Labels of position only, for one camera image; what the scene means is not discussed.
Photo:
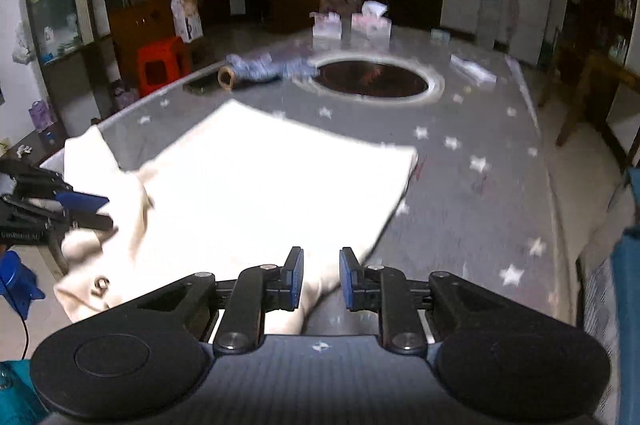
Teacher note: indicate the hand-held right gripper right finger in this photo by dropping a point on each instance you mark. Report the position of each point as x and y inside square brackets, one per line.
[348, 279]

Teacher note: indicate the white plastic packet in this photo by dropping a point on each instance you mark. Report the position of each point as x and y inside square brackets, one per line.
[472, 69]

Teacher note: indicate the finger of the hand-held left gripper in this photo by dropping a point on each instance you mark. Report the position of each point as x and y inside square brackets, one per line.
[82, 200]
[92, 222]

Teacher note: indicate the grey star-print tablecloth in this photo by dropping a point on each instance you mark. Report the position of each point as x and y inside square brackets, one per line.
[480, 210]

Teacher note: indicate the wooden chair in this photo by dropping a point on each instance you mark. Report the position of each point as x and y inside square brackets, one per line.
[595, 85]

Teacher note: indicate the purple gift bag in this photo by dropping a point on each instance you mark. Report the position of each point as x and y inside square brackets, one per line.
[41, 115]

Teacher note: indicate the pink white tissue box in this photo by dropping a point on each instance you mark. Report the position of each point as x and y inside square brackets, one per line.
[371, 26]
[327, 26]

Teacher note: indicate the dark wooden wall shelf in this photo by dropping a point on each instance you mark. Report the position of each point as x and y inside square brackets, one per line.
[607, 0]

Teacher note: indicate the cream white garment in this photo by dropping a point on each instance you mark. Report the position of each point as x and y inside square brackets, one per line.
[260, 185]

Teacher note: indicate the red plastic stool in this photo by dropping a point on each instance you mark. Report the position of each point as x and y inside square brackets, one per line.
[160, 62]

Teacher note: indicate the blue fabric chair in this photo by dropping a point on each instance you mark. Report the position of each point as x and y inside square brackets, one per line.
[627, 305]

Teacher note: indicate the teal cloth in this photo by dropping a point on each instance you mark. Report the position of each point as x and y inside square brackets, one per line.
[15, 390]

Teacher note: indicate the blue white standing poster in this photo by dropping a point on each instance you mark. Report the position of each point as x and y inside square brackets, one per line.
[491, 5]

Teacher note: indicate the dark round glass turntable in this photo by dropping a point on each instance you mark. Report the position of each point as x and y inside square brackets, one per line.
[372, 79]

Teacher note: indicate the blue patterned rolled garment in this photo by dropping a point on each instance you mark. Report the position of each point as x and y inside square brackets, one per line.
[265, 69]

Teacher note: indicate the blue plastic clamp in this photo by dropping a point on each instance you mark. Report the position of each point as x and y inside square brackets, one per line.
[15, 280]

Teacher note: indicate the white cardboard box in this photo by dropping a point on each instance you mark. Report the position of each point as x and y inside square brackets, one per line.
[187, 15]

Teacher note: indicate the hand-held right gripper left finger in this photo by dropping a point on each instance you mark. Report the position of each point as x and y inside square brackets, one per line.
[294, 279]

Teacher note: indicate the white tall cabinet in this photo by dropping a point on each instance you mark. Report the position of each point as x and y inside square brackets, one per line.
[532, 15]

